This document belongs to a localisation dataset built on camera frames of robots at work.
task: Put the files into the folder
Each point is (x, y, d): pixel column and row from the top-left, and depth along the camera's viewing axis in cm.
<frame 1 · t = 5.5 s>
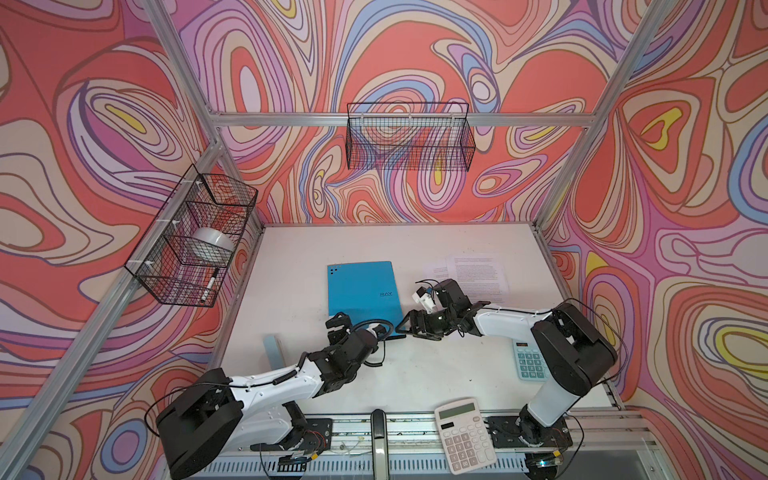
left hand: (347, 324, 86), fingers open
right hand: (408, 338, 86), fingers open
blue clip folder: (365, 292, 100), point 2 cm above the table
printed paper sheet: (481, 276, 107), on the table

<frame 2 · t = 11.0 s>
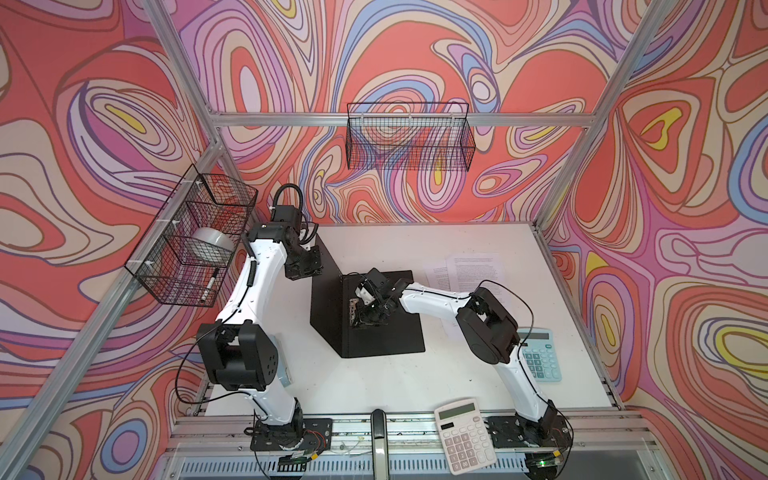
left hand: (324, 268, 83), fingers closed
right hand: (357, 331, 91), fingers closed
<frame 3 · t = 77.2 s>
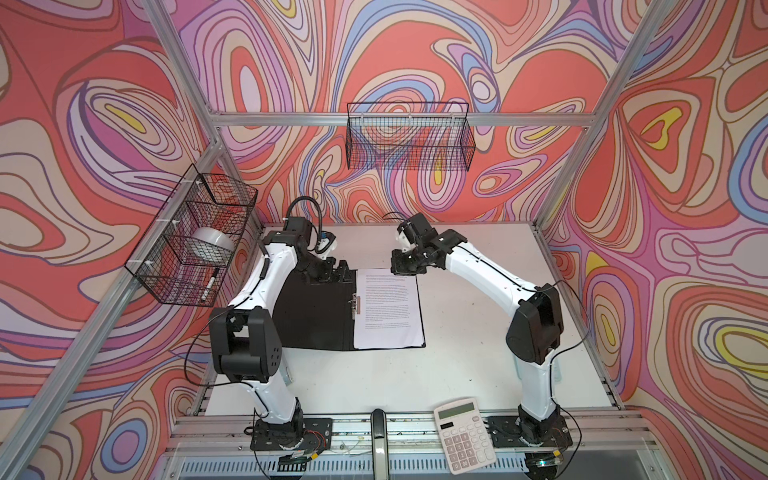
left hand: (341, 277, 86), fingers open
right hand: (395, 275, 87), fingers closed
blue clip folder: (309, 314, 96), on the table
printed paper sheet 2: (390, 311, 98), on the table
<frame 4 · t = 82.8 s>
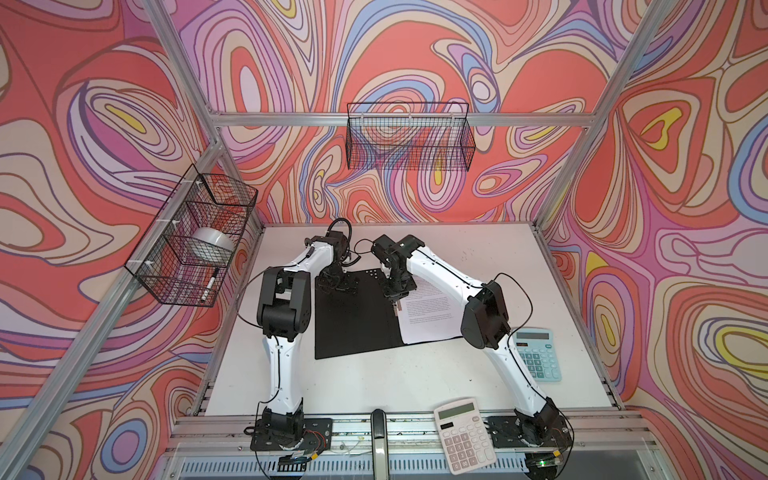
left hand: (346, 289, 100), fingers open
right hand: (397, 303, 92), fingers closed
printed paper sheet 2: (428, 314, 96), on the table
teal calculator: (537, 348, 88), point 2 cm above the table
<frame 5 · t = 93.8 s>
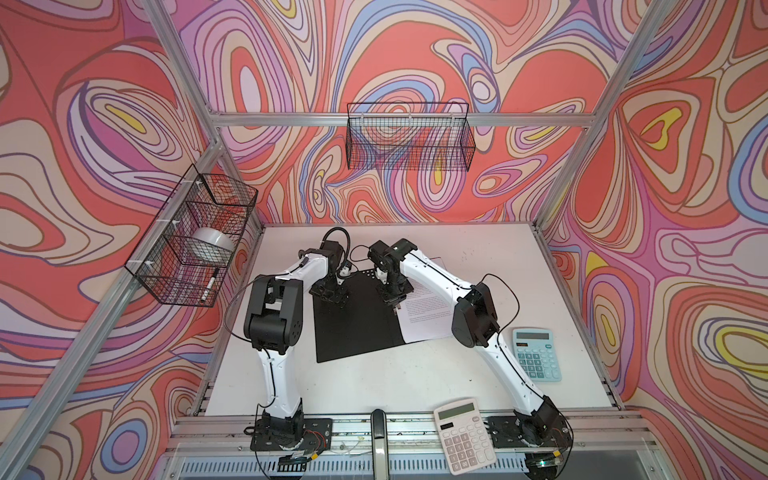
left hand: (336, 297, 99), fingers open
right hand: (397, 308, 94), fingers closed
